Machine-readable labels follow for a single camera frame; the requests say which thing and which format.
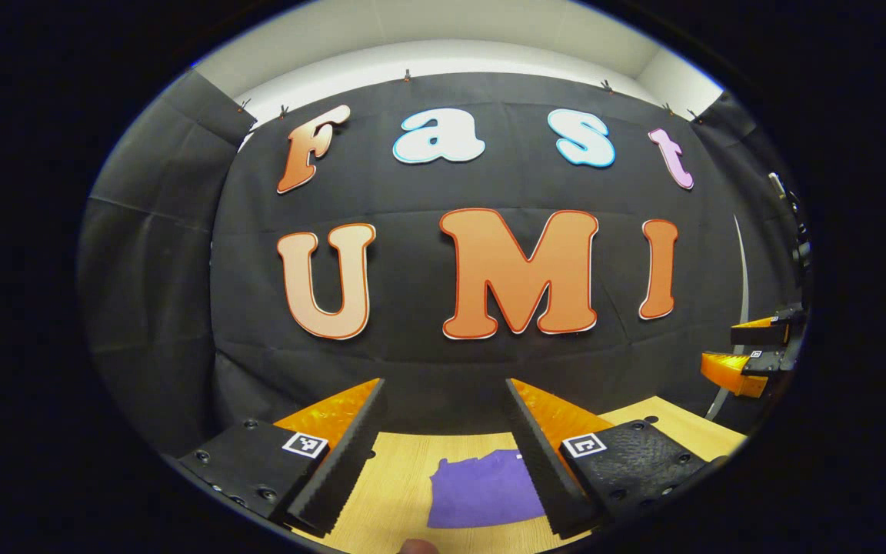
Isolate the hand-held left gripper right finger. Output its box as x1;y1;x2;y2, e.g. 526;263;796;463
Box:
505;377;728;541

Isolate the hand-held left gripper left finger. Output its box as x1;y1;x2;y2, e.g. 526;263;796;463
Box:
178;377;388;539

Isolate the purple polo shirt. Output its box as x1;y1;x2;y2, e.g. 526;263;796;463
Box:
426;449;548;530

